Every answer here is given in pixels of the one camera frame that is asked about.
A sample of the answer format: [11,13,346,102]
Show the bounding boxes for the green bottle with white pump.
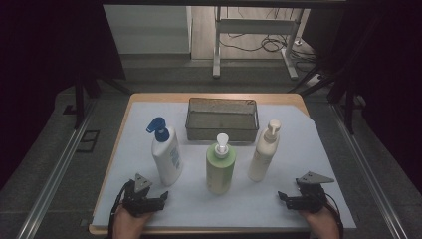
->
[205,132,238,196]

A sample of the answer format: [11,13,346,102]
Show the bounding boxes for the black metal stand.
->
[63,66,132,130]
[288,63,366,135]

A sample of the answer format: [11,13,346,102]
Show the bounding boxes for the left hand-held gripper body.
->
[120,172,157,218]

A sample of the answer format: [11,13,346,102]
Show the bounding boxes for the metal mesh basket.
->
[184,97,260,143]

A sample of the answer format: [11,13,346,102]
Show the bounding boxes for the white power strip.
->
[304,74,323,88]

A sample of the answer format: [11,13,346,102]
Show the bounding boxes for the white metal stand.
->
[212,6,300,82]

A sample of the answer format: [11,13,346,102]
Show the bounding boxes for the cream pump bottle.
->
[247,119,283,183]

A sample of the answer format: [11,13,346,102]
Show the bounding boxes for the aluminium rail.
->
[15,99,98,239]
[329,103,400,239]

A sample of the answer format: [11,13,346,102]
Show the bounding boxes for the person's left hand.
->
[112,204,154,239]

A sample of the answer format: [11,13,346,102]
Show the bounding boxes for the black floor cables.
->
[218,6,317,73]

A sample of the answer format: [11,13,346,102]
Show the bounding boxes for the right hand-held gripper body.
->
[292,170,336,214]

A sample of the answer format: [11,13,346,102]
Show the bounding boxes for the person's right hand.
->
[299,207,341,239]

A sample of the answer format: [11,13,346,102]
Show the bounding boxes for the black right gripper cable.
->
[322,192,344,239]

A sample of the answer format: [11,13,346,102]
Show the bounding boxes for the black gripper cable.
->
[106,180,132,239]
[322,192,344,239]

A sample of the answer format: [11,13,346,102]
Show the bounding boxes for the white bottle with blue pump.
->
[145,117,184,187]

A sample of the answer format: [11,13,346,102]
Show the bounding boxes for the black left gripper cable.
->
[106,180,132,239]

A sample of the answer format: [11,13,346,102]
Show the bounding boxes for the white panel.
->
[103,4,193,56]

